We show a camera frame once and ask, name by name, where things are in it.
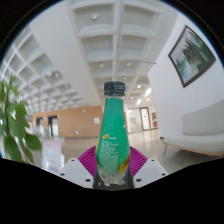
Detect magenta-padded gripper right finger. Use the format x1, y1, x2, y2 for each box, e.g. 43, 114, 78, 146
126, 145, 169, 190

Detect green plastic drink bottle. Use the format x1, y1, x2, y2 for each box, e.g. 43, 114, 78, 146
94, 81, 132, 186

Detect green leafy potted plant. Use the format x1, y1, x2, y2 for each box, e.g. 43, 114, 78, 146
0, 74, 43, 164

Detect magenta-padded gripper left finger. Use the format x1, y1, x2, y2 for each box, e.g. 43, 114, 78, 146
59, 146, 100, 189

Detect recessed ceiling lights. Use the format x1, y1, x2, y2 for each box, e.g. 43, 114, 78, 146
43, 13, 153, 104

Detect dark-framed landscape picture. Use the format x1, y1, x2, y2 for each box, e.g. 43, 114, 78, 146
167, 24, 217, 88

